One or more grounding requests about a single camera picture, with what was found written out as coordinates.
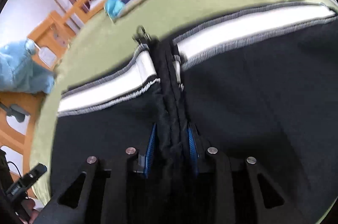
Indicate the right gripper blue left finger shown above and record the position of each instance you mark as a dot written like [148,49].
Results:
[106,192]

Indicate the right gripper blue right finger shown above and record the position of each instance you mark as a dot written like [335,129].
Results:
[234,190]

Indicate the black sweatpants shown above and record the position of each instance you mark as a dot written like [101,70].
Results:
[260,82]

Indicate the light blue fleece robe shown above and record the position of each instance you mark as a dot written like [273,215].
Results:
[20,73]

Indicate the green fleece blanket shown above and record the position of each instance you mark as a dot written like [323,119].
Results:
[103,45]

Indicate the wooden bed frame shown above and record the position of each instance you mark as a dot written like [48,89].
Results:
[47,34]

